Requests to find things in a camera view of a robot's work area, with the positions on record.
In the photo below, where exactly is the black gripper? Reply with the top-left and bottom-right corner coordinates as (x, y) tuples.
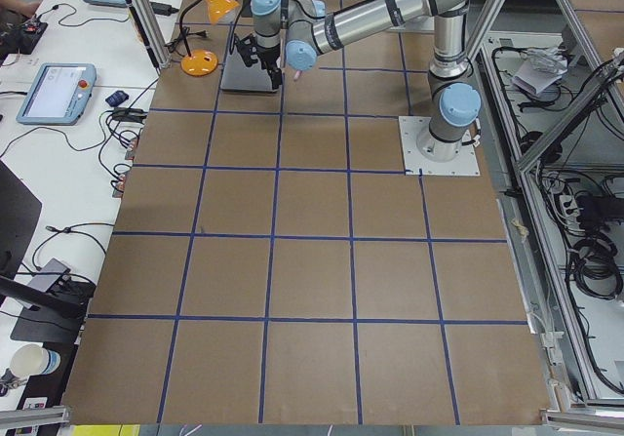
(256, 45), (283, 90)

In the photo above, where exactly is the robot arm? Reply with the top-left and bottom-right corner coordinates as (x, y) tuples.
(244, 0), (472, 143)

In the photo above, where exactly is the silver laptop notebook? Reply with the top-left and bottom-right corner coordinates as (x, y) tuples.
(220, 50), (280, 94)

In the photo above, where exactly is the black mousepad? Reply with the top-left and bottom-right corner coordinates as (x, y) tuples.
(241, 0), (253, 19)

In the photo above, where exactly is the orange desk lamp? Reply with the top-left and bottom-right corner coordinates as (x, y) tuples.
(177, 0), (241, 77)

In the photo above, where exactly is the black power adapter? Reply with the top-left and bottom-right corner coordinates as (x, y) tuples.
(150, 2), (179, 17)

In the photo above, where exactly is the dark blue small pouch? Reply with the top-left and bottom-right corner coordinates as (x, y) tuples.
(105, 90), (129, 107)

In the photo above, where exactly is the grey usb hub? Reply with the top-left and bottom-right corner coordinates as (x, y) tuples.
(27, 258), (70, 293)

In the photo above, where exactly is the white paper cup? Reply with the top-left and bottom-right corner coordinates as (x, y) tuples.
(9, 343), (61, 378)

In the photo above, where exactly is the lamp power cable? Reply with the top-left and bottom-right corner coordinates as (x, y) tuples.
(165, 28), (211, 55)

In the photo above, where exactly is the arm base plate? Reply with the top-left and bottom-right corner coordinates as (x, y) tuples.
(398, 116), (481, 177)

